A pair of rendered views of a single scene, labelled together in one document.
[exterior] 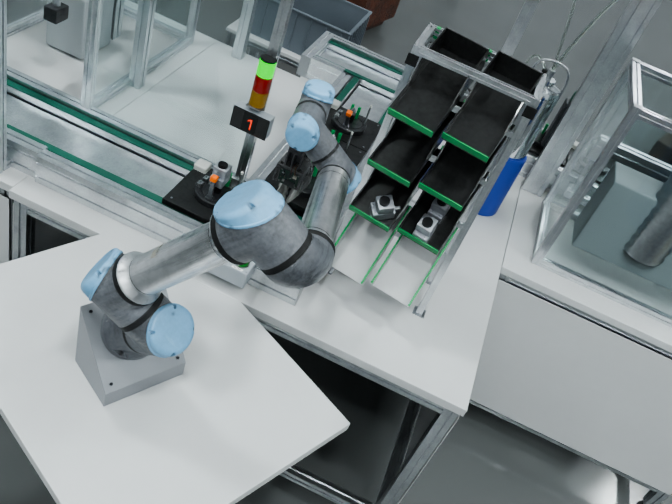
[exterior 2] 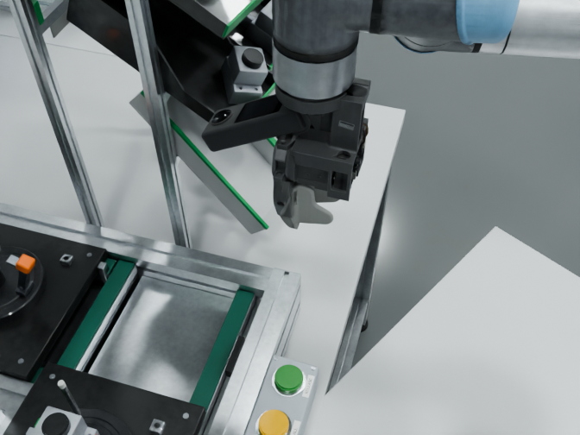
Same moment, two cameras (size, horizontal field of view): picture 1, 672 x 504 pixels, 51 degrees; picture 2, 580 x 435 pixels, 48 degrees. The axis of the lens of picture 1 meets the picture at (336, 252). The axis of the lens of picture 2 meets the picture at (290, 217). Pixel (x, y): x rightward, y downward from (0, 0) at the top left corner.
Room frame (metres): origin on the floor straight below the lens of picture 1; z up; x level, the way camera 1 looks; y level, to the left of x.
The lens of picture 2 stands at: (1.41, 0.66, 1.79)
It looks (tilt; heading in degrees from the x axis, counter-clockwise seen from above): 48 degrees down; 282
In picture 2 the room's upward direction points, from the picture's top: straight up
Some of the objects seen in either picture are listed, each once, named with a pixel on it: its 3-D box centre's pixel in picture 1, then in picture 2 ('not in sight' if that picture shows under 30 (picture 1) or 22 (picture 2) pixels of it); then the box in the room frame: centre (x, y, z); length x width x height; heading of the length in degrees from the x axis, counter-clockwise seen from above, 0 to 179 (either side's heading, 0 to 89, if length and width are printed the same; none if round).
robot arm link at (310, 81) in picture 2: not in sight; (315, 59); (1.49, 0.17, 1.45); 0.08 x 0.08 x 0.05
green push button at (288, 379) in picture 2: not in sight; (288, 380); (1.50, 0.24, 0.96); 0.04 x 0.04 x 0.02
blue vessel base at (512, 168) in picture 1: (492, 177); not in sight; (2.46, -0.46, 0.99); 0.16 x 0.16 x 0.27
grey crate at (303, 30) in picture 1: (305, 19); not in sight; (3.81, 0.65, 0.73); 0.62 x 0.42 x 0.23; 85
